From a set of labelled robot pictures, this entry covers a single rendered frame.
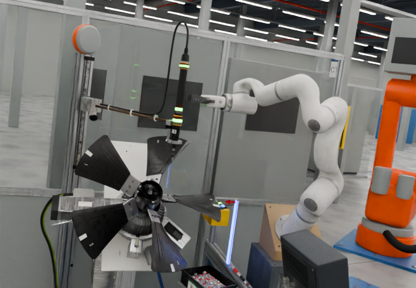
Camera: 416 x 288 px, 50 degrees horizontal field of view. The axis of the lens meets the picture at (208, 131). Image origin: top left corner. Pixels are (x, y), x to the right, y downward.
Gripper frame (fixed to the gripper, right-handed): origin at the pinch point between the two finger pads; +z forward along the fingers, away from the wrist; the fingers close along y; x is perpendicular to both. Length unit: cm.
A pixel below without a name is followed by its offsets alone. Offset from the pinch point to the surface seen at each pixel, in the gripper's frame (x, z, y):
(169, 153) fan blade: -28.2, 4.5, 10.9
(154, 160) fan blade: -32.8, 10.9, 13.0
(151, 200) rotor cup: -46.8, 14.1, -7.8
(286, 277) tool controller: -57, -26, -62
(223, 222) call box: -65, -33, 21
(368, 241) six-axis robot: -152, -299, 224
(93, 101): -10, 40, 45
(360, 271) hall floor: -166, -255, 174
